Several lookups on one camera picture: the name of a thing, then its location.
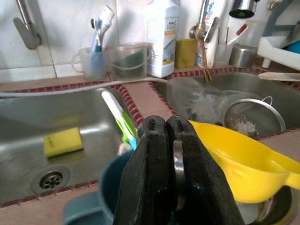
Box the grey plastic frame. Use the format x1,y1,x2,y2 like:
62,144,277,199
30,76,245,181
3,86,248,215
262,0,300,38

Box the yellow plastic colander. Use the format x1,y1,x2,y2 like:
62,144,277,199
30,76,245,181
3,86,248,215
188,120,300,204

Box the clear plastic bag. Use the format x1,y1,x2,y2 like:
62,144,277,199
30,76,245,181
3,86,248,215
166,77,237,122

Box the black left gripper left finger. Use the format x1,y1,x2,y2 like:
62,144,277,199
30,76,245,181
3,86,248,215
113,115,179,225

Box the white toothpaste tube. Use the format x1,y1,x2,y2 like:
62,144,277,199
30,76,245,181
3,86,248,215
99,5,116,36

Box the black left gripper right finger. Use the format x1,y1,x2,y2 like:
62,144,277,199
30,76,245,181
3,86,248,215
166,114,240,225

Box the red white handled utensil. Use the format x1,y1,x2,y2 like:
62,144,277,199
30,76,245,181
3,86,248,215
226,23,248,45

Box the white detergent bottle yellow cap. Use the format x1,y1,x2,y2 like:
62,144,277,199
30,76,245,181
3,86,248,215
144,0,180,78

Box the blue toothbrush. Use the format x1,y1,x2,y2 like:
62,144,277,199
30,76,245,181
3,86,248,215
90,17,104,53

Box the light yellow sponge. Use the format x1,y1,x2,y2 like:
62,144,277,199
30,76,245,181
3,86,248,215
44,127,84,159

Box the clear plastic utensil cup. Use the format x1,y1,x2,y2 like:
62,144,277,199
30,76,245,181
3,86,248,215
214,43,234,68

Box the stainless steel bowl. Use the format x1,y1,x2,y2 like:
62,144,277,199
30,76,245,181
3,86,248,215
235,185,297,225

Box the clear plastic pail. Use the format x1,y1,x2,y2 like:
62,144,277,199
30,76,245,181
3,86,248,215
105,42,152,82

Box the stainless steel sink basin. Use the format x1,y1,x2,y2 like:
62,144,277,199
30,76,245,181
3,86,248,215
154,72,300,139
0,87,139,204

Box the teal plastic mug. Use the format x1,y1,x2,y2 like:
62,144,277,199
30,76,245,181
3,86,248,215
63,150,135,225

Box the green scouring pad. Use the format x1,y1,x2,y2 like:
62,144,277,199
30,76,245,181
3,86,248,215
112,50,143,71

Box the small steel cup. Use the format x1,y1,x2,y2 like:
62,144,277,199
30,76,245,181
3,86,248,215
229,43,258,68

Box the steel mesh strainer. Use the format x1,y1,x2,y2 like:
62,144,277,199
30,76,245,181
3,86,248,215
224,95,287,139

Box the brown string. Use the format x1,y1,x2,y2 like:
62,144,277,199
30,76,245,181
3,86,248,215
196,22,213,83

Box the white rice scraps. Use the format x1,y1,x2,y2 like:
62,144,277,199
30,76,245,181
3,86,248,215
234,117,257,135

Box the white dish rack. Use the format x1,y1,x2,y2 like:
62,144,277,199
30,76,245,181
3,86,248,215
256,36,300,71

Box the wooden rice paddle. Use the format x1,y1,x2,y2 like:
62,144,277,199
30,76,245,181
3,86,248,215
257,71,300,82

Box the round sink drain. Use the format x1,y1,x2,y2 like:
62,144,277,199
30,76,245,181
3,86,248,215
31,165,71,194

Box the clear toothbrush cup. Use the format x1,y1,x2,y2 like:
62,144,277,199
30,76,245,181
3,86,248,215
73,46,108,81

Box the green white handled utensil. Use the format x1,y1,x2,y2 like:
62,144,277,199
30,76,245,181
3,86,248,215
101,90,139,150

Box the blue plate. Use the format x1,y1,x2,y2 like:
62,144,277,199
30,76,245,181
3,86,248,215
285,42,300,54

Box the dark yellow sponge block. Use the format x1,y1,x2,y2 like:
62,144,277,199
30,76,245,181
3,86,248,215
175,38,197,69

